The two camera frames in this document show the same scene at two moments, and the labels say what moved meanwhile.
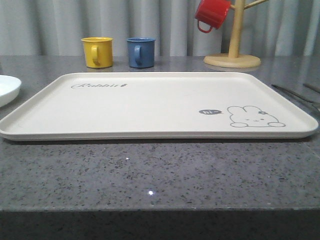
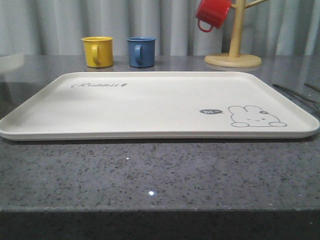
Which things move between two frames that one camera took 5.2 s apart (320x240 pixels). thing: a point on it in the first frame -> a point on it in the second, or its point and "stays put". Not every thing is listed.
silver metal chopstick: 314,88 stays put
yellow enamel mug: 98,52 stays put
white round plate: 9,88 -> 10,62
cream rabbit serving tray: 161,105 stays put
